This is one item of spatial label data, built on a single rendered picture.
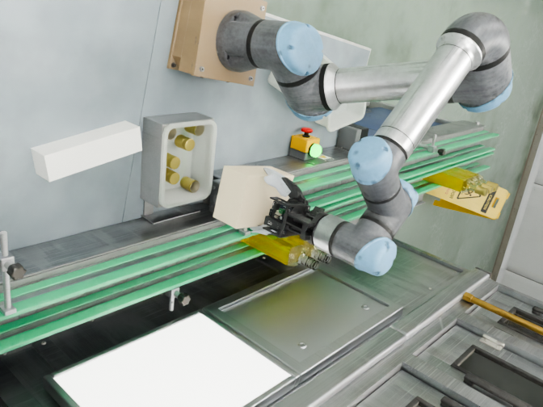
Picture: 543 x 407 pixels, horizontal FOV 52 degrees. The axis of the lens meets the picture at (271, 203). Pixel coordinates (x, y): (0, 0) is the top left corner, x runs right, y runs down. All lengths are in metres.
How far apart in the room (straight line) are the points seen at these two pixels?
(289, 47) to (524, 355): 1.03
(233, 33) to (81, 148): 0.45
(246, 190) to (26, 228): 0.51
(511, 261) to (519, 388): 6.22
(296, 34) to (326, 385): 0.79
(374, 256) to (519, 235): 6.63
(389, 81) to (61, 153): 0.74
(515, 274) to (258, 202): 6.71
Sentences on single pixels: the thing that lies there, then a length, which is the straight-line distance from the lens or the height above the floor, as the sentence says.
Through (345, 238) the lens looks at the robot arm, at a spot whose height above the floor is 1.38.
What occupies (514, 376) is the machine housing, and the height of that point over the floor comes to 1.64.
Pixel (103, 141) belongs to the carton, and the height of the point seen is 0.81.
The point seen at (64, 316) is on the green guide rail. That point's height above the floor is 0.93.
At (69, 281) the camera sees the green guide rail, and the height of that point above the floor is 0.92.
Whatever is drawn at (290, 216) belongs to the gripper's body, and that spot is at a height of 1.26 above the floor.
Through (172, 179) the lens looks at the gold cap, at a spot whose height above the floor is 0.81.
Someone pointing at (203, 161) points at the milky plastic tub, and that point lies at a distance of 1.52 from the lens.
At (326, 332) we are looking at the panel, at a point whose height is 1.25.
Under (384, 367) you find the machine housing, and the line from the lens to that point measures 1.43.
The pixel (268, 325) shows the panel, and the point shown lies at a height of 1.14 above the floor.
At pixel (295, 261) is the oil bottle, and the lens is 1.51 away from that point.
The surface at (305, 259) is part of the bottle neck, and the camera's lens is 1.50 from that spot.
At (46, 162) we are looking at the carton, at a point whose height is 0.81.
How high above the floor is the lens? 1.88
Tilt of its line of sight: 36 degrees down
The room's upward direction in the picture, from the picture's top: 114 degrees clockwise
